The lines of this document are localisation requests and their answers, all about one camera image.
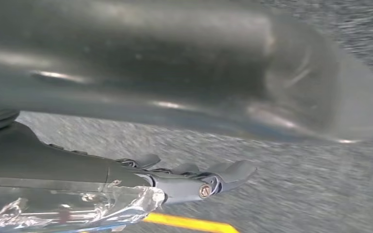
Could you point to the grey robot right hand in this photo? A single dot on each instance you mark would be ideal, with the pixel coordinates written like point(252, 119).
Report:
point(61, 180)

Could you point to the grey robot right thigh shell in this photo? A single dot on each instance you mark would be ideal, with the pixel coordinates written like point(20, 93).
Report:
point(173, 64)

